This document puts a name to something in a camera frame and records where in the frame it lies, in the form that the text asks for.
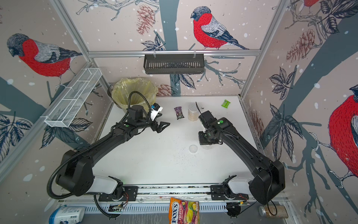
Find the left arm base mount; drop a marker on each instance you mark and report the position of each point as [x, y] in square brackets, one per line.
[121, 193]

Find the white blue-lid container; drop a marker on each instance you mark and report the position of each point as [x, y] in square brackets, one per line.
[67, 215]

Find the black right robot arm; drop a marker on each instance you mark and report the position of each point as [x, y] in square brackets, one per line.
[269, 177]

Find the green snack packet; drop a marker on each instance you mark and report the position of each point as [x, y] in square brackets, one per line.
[226, 103]

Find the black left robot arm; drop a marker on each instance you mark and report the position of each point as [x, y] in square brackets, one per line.
[74, 176]

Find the black hanging basket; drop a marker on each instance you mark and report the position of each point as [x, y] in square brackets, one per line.
[174, 64]

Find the purple candy packet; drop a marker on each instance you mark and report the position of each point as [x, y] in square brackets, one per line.
[179, 113]

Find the grain-filled jar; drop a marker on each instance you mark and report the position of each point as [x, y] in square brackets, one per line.
[272, 211]

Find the clear jar lid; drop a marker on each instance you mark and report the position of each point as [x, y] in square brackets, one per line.
[193, 149]

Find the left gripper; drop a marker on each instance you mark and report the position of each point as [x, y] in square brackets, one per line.
[155, 128]

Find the Fox's candy bag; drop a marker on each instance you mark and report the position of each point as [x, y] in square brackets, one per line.
[184, 212]

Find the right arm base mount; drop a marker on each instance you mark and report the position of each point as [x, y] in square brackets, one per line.
[232, 188]

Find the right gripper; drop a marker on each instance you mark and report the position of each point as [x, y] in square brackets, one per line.
[202, 140]

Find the wide jar patterned lid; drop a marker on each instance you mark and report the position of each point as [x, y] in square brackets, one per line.
[193, 112]

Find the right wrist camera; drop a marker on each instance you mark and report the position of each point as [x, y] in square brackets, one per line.
[206, 118]

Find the white wire shelf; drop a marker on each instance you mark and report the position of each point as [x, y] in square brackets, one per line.
[75, 95]

